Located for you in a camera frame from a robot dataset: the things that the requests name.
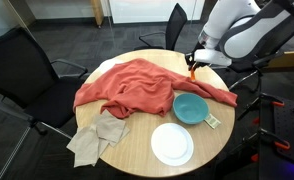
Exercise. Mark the white plate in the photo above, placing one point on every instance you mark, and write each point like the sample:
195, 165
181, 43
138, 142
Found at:
172, 144

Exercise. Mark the wooden post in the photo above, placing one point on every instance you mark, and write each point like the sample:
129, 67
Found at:
97, 11

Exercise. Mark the beige cloth napkin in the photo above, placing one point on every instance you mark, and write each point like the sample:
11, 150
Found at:
85, 150
110, 128

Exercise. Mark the orange marker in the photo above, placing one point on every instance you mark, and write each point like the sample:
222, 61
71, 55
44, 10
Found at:
193, 76

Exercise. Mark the small white green packet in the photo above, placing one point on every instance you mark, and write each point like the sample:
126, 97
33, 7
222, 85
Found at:
214, 122

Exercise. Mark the large black mesh office chair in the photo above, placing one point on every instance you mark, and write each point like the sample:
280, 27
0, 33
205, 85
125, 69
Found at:
17, 66

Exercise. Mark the black office chair chrome base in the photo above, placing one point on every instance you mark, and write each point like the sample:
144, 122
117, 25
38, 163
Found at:
247, 66

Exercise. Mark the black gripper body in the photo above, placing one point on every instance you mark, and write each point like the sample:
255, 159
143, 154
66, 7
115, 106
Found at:
192, 58

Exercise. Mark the slim black office chair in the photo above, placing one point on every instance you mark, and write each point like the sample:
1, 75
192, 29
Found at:
175, 26

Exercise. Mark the red cloth garment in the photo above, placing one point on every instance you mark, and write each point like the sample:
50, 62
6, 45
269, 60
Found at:
137, 86

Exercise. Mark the wooden cabinet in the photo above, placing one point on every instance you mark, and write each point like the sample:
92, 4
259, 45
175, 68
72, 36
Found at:
290, 60

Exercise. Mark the blue bowl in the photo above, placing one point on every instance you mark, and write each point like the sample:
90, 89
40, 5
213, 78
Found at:
190, 108

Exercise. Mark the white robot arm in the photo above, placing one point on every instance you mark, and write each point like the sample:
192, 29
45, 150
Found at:
240, 30

